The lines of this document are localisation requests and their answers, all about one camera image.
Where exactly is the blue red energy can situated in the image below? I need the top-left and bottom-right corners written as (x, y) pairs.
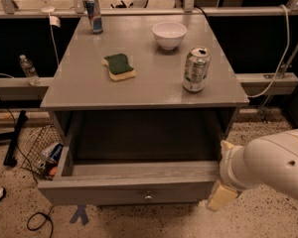
top-left (85, 0), bottom-right (103, 35)

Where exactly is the black metal stand leg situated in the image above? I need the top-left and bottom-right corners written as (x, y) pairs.
top-left (3, 110), bottom-right (27, 167)

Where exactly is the white bowl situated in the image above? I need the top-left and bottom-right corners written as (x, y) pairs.
top-left (152, 22), bottom-right (187, 50)

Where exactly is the grey top drawer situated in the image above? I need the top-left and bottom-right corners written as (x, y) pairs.
top-left (37, 129), bottom-right (223, 207)

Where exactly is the wire basket with items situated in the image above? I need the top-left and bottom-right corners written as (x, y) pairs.
top-left (21, 125), bottom-right (64, 180)

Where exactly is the white hanging cable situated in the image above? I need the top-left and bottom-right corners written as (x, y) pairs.
top-left (247, 4), bottom-right (292, 99)

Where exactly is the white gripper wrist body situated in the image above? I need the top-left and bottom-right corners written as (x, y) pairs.
top-left (220, 140), bottom-right (260, 191)

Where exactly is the blue tape cross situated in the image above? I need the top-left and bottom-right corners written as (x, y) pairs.
top-left (70, 205), bottom-right (89, 225)

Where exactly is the clear plastic water bottle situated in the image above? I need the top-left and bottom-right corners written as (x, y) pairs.
top-left (19, 55), bottom-right (40, 86)

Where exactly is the black floor cable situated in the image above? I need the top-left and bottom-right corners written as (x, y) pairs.
top-left (0, 72), bottom-right (56, 238)

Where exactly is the grey drawer cabinet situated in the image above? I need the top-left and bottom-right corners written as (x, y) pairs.
top-left (39, 13), bottom-right (250, 208)

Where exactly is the green silver soda can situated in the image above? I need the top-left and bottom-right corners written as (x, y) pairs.
top-left (183, 47), bottom-right (211, 92)

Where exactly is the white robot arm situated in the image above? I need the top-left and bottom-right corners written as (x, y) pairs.
top-left (207, 129), bottom-right (298, 211)

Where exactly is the white lamp with cord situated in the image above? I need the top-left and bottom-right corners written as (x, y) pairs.
top-left (40, 0), bottom-right (61, 64)

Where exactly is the green yellow sponge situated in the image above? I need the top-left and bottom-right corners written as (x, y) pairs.
top-left (103, 54), bottom-right (135, 81)

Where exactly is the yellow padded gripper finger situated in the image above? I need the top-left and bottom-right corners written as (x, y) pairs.
top-left (207, 179), bottom-right (238, 211)

